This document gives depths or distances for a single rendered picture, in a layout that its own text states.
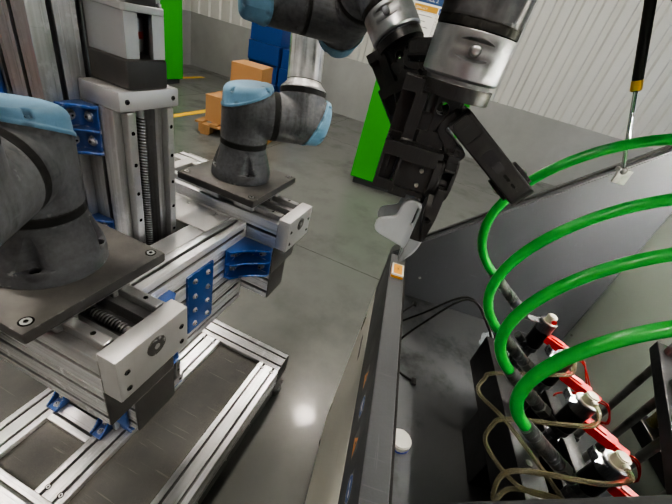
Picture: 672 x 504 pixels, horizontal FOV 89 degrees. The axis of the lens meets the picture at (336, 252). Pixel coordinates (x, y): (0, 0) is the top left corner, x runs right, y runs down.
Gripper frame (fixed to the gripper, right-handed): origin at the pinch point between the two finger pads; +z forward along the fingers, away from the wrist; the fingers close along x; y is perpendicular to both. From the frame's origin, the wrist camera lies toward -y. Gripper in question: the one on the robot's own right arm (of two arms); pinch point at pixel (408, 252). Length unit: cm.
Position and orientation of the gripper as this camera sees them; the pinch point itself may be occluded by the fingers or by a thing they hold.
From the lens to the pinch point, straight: 45.5
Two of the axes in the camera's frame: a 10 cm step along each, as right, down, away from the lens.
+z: -2.3, 8.1, 5.4
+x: -2.1, 5.0, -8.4
